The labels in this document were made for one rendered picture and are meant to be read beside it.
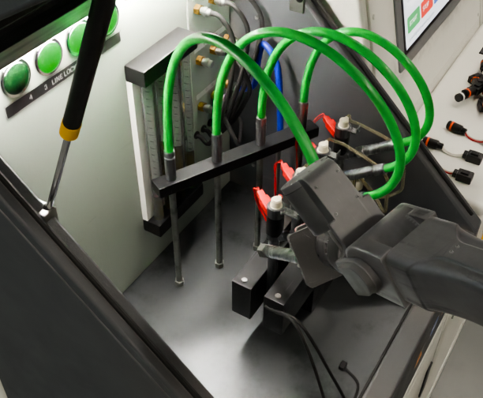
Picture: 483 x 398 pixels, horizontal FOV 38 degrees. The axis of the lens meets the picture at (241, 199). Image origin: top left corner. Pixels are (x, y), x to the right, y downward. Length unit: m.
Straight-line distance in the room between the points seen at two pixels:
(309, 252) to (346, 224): 0.13
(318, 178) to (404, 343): 0.55
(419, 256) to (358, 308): 0.78
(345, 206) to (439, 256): 0.13
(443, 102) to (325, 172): 0.99
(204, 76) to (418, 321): 0.58
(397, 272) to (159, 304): 0.81
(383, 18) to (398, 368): 0.63
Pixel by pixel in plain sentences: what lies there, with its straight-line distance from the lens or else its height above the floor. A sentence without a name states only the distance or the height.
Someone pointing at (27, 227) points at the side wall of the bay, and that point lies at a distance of 0.82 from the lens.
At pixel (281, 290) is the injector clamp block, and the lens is 1.16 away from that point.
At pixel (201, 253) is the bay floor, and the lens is 1.42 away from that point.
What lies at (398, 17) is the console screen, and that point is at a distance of 1.41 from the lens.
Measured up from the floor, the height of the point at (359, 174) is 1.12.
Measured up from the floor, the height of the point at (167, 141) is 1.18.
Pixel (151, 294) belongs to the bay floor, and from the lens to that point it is 1.36.
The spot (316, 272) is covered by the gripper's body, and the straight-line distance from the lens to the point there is 0.79.
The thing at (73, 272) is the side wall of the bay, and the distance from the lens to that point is 0.83.
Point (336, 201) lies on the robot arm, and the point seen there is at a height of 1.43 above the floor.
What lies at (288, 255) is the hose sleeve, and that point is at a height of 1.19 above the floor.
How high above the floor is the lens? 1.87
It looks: 43 degrees down
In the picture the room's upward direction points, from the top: 1 degrees clockwise
